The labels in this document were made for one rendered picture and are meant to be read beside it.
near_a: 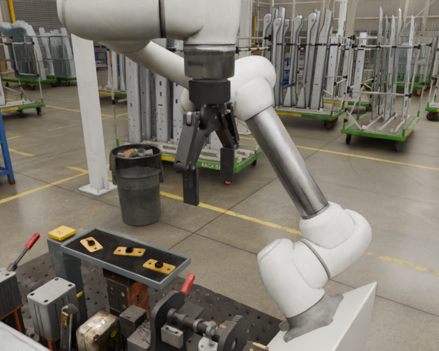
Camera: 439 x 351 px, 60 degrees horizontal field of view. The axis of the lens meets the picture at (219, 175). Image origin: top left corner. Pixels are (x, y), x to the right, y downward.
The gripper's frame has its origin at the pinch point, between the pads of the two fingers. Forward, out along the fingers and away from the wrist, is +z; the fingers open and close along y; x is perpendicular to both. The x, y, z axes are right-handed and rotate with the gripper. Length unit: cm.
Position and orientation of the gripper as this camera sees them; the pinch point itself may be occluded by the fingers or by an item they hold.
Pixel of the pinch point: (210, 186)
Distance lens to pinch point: 73.7
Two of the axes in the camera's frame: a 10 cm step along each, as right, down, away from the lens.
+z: 0.0, 9.4, 3.4
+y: -4.9, 3.0, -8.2
